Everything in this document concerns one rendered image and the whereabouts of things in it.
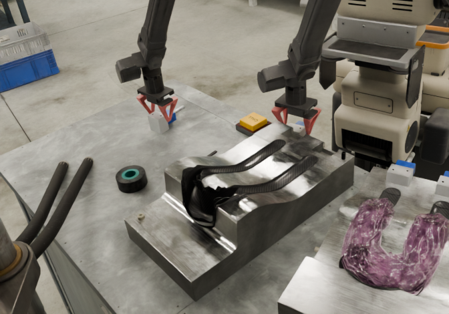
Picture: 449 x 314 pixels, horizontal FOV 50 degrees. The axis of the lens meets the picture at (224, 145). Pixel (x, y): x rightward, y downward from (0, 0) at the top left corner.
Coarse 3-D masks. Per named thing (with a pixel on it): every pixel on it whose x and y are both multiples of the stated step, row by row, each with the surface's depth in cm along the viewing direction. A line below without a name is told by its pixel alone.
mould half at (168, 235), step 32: (288, 128) 130; (192, 160) 115; (224, 160) 121; (288, 160) 118; (320, 160) 116; (352, 160) 116; (288, 192) 109; (320, 192) 112; (128, 224) 110; (160, 224) 108; (192, 224) 107; (224, 224) 100; (256, 224) 100; (288, 224) 108; (160, 256) 101; (192, 256) 99; (224, 256) 98; (256, 256) 105; (192, 288) 94
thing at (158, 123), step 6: (180, 108) 158; (150, 114) 152; (156, 114) 151; (168, 114) 153; (174, 114) 154; (150, 120) 152; (156, 120) 149; (162, 120) 150; (174, 120) 155; (150, 126) 153; (156, 126) 151; (162, 126) 151; (162, 132) 152
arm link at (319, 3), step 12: (312, 0) 98; (324, 0) 94; (336, 0) 96; (312, 12) 100; (324, 12) 99; (312, 24) 102; (324, 24) 103; (300, 36) 110; (312, 36) 107; (324, 36) 108; (300, 48) 113; (312, 48) 112; (300, 60) 115; (312, 60) 116; (300, 72) 120
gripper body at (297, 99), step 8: (288, 88) 128; (296, 88) 127; (304, 88) 128; (280, 96) 135; (288, 96) 130; (296, 96) 128; (304, 96) 129; (280, 104) 132; (288, 104) 131; (296, 104) 130; (304, 104) 130; (312, 104) 130
